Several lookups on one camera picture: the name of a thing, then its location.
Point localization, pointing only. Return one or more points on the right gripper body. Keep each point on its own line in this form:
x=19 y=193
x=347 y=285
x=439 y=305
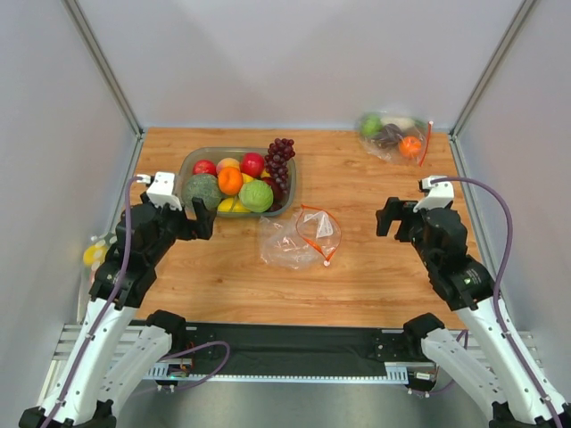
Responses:
x=402 y=221

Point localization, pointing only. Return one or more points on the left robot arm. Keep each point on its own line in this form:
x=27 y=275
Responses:
x=93 y=388

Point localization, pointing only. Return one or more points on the left zip bag with food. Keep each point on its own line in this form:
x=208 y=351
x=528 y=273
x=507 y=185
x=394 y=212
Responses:
x=94 y=255

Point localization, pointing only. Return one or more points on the fake purple grapes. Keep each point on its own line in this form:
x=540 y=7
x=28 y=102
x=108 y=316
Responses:
x=279 y=153

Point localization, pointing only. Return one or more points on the fake yellow pepper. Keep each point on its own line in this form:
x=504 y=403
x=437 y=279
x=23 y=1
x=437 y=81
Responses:
x=247 y=178

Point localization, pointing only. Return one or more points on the grey plastic fruit bowl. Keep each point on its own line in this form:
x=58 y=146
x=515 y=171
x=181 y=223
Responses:
x=216 y=154

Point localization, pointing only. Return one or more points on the fake orange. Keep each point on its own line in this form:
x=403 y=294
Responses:
x=230 y=181

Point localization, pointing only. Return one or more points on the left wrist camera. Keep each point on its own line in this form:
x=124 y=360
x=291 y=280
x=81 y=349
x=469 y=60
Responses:
x=161 y=191

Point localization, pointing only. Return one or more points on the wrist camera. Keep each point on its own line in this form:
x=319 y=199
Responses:
x=438 y=192
x=161 y=191

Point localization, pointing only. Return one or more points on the fake green melon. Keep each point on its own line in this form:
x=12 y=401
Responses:
x=204 y=187

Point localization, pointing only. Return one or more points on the fake yellow banana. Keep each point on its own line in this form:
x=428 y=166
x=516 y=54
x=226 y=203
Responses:
x=232 y=205

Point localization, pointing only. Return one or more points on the fake dark red apple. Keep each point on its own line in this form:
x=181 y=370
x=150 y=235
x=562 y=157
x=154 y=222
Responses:
x=275 y=187

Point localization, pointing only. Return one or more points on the far zip bag with food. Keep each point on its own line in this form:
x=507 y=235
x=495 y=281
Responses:
x=395 y=139

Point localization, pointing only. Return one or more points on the fake green cabbage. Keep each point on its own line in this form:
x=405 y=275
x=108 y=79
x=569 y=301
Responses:
x=256 y=196

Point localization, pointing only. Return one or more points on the fake dark plum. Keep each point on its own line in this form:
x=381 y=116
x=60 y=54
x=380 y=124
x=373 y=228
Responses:
x=274 y=207

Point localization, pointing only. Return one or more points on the fake peach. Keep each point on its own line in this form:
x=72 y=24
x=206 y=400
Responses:
x=228 y=163

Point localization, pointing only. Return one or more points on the fake red pomegranate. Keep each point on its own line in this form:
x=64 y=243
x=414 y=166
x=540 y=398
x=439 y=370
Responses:
x=252 y=164

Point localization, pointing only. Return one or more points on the zip bag with food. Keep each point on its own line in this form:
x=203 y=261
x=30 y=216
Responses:
x=94 y=255
x=395 y=139

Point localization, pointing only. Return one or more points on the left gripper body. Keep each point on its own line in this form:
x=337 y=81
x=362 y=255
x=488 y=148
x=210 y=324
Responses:
x=186 y=223

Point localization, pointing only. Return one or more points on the clear zip bag orange seal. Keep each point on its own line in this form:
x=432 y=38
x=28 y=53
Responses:
x=309 y=237

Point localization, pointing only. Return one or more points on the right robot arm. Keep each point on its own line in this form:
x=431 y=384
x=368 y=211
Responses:
x=510 y=389

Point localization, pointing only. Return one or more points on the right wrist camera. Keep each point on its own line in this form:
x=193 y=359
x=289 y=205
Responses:
x=438 y=192

